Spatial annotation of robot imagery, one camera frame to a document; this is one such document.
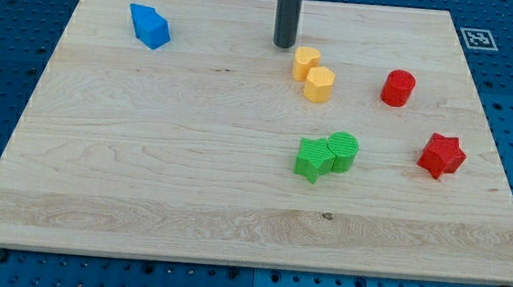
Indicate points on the yellow heart block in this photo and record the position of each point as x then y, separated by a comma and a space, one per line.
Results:
305, 58

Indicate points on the yellow hexagon block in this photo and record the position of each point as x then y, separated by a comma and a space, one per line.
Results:
318, 84

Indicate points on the green star block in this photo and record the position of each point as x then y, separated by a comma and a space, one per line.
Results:
313, 159

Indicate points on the green cylinder block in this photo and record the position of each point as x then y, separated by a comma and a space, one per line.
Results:
345, 148

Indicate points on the wooden board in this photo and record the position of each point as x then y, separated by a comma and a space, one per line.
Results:
186, 152

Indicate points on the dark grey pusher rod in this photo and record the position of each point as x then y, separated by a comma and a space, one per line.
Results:
286, 22

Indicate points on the red cylinder block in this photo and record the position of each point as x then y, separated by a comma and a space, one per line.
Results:
397, 88

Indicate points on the blue pentagon block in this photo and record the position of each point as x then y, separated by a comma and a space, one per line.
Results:
150, 27

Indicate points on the red star block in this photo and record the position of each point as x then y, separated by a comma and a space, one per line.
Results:
442, 154

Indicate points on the white fiducial marker tag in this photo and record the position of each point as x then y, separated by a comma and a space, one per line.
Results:
478, 39

